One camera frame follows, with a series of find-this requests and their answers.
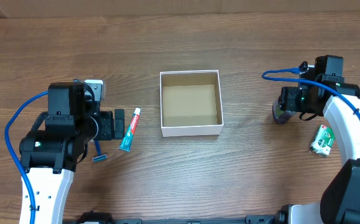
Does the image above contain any clear soap pump bottle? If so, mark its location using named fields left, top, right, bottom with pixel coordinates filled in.
left=272, top=100, right=296, bottom=124

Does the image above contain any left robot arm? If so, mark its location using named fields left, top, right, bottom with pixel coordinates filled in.
left=19, top=80, right=125, bottom=223

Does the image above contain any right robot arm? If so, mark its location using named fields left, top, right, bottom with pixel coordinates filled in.
left=272, top=55, right=360, bottom=223

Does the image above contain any colgate toothpaste tube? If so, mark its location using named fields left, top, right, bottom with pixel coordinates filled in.
left=119, top=108, right=141, bottom=152

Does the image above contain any blue disposable razor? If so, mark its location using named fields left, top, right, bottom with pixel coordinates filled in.
left=92, top=141, right=107, bottom=162

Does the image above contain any green white soap packet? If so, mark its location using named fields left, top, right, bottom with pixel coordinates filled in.
left=310, top=124, right=335, bottom=157

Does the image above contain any white cardboard box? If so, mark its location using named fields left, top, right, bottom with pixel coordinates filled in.
left=159, top=70, right=224, bottom=137

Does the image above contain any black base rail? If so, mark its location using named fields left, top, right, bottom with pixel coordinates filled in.
left=62, top=210, right=288, bottom=224

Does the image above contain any left blue cable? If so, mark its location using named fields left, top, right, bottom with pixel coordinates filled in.
left=4, top=90, right=49, bottom=224

